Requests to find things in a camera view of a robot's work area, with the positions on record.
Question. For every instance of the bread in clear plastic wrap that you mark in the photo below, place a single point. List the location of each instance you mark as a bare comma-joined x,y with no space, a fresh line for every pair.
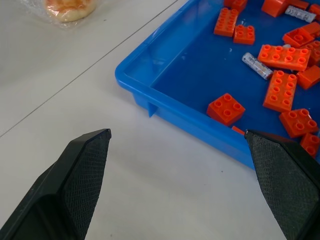
67,10

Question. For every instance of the small red plastic brick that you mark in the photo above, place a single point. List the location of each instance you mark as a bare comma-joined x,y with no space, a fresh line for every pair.
237,130

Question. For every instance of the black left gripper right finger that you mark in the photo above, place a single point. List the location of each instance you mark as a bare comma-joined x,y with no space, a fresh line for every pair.
280,180

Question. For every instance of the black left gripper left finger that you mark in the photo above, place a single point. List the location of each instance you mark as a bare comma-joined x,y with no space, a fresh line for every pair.
75,180

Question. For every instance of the upside-down red building brick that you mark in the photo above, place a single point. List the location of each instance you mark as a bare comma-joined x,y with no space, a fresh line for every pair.
298,38

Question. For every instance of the blue plastic tray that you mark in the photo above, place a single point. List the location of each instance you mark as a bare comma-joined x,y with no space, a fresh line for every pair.
195,75

